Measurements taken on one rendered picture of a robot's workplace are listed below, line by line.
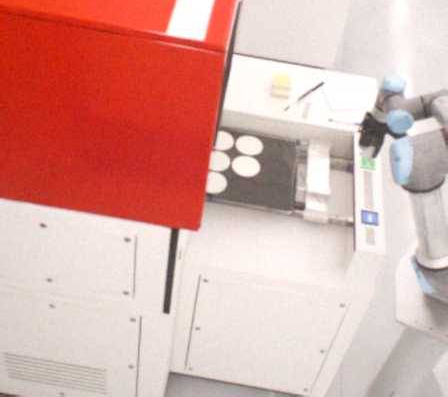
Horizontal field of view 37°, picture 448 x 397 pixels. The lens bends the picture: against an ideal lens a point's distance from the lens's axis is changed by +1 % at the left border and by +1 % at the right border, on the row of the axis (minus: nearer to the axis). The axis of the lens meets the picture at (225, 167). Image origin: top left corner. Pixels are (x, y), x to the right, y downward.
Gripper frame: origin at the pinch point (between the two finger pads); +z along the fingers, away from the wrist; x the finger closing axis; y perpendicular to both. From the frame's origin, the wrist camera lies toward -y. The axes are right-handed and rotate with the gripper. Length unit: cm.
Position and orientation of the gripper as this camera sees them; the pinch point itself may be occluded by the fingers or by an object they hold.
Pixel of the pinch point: (371, 159)
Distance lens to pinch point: 242.1
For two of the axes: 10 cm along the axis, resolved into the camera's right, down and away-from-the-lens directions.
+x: -1.3, 7.0, -7.0
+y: -9.8, -1.7, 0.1
